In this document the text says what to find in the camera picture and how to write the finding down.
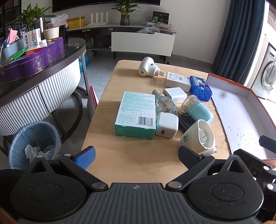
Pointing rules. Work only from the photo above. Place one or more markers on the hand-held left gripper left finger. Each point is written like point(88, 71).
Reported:
point(86, 155)

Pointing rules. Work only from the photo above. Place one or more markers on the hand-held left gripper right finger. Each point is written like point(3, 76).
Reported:
point(189, 157)

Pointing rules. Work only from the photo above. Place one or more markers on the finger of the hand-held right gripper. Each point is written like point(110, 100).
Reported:
point(268, 143)
point(258, 163)

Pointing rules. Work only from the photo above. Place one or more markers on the white heater with green logo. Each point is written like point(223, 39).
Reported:
point(196, 137)

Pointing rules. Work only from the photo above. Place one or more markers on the black power adapter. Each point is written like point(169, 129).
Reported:
point(186, 123)

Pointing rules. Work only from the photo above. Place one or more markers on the white teal USB charger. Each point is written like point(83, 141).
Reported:
point(167, 125)

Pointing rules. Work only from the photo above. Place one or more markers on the orange-rimmed cardboard box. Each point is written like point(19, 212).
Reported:
point(237, 112)

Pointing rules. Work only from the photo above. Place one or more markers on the teal toothpick holder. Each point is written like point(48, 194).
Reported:
point(198, 111)

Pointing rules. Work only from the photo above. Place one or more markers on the glass liquid bottle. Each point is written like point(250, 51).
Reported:
point(166, 105)

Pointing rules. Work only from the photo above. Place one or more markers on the white cube charger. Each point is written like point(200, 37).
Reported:
point(174, 94)

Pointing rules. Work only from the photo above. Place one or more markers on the teal bandage box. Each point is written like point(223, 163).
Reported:
point(135, 114)

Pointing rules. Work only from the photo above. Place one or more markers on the blue tissue pack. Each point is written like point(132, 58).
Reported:
point(200, 88)

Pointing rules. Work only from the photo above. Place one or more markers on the white adapter box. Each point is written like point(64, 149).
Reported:
point(178, 81)

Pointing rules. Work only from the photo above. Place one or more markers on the white plug-in mosquito heater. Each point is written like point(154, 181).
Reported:
point(147, 67)

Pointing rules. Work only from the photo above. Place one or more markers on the red spiral notebook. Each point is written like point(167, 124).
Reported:
point(93, 99)

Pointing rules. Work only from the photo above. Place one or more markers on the trash bin with blue liner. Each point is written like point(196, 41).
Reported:
point(19, 140)

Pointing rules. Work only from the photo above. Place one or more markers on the silver washing machine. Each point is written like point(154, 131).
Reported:
point(267, 73)

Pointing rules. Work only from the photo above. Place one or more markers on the dark-topped white ribbed side table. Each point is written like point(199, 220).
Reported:
point(54, 90)

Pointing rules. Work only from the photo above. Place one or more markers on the blue plastic bag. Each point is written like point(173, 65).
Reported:
point(84, 62)

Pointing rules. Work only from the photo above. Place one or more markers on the purple oval box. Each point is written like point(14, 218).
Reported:
point(38, 62)

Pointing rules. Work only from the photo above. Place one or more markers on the dark blue curtain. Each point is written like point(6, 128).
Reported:
point(237, 38)

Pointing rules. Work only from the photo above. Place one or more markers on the red flat box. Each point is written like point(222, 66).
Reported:
point(35, 51)

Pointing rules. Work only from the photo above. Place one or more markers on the small white jar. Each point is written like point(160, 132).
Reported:
point(43, 43)

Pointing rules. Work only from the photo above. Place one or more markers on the green flat box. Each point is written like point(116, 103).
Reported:
point(19, 53)

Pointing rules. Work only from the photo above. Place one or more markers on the white TV cabinet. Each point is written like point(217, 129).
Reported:
point(142, 44)

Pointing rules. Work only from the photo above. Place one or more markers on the beige paper cup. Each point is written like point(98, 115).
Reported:
point(51, 33)

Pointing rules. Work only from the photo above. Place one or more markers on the white medicine box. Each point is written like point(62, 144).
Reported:
point(32, 38)

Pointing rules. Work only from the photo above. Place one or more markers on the grey container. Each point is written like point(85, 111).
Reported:
point(10, 50)

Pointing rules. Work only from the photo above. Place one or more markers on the yellow box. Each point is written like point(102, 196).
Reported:
point(76, 22)

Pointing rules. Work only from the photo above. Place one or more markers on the grey crumpled bag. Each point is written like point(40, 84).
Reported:
point(147, 30)

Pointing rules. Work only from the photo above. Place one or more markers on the clear plastic organizer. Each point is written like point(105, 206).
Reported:
point(163, 25)

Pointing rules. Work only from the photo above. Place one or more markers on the white router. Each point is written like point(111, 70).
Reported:
point(98, 20)

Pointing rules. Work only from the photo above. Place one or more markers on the steel bottle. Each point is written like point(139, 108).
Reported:
point(41, 25)

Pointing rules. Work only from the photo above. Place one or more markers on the white plastic bag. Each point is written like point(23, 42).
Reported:
point(60, 19)

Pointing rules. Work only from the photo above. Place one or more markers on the pink paper notes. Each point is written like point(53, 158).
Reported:
point(12, 36)

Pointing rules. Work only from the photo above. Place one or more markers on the bamboo plant in dark vase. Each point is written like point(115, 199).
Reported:
point(125, 20)

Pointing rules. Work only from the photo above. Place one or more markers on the black green box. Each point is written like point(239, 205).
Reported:
point(160, 17)

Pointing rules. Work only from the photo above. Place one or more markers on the scissors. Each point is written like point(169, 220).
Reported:
point(21, 27)

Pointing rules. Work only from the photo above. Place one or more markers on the leafy green potted plant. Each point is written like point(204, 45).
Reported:
point(30, 15)

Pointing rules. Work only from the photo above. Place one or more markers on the black television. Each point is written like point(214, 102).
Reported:
point(103, 4)

